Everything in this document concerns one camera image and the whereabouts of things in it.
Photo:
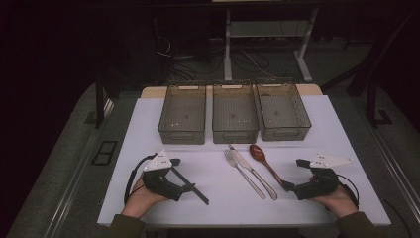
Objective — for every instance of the white metal stand frame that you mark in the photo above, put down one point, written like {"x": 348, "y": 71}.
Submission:
{"x": 228, "y": 49}

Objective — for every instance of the silver metal fork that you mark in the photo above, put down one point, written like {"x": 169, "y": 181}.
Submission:
{"x": 242, "y": 173}

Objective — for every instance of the reddish brown wooden spoon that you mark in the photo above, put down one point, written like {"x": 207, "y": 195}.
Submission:
{"x": 258, "y": 153}

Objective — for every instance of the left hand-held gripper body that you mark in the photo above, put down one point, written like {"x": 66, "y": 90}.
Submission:
{"x": 158, "y": 163}

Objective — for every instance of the person's left hand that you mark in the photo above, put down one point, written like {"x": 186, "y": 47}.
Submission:
{"x": 140, "y": 200}

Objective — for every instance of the black angled stand frame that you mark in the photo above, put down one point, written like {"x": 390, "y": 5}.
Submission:
{"x": 371, "y": 99}

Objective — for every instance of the person's right hand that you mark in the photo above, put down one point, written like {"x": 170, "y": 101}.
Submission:
{"x": 341, "y": 203}

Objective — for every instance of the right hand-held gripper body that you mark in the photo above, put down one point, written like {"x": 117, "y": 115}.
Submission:
{"x": 322, "y": 185}

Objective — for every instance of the transparent grey storage bin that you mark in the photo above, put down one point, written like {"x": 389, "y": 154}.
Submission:
{"x": 183, "y": 112}
{"x": 282, "y": 110}
{"x": 234, "y": 112}

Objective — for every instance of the white table cover board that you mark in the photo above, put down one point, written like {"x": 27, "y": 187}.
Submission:
{"x": 214, "y": 198}

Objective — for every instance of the silver metal knife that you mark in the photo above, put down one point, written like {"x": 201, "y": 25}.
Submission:
{"x": 256, "y": 173}

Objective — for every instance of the black upright stand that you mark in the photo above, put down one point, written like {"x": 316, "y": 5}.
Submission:
{"x": 99, "y": 105}

